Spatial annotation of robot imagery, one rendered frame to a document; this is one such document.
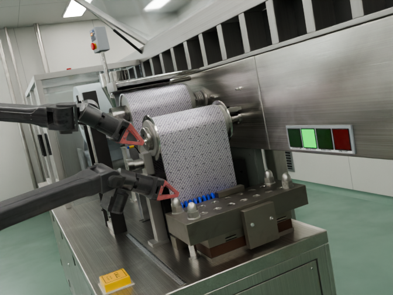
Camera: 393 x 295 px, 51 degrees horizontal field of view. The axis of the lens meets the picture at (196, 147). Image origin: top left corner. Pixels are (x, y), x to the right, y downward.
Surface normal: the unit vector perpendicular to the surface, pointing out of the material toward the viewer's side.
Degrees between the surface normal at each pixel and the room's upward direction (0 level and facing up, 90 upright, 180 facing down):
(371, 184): 90
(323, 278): 90
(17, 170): 90
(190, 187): 90
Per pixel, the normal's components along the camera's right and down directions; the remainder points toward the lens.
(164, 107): 0.42, 0.07
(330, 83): -0.89, 0.23
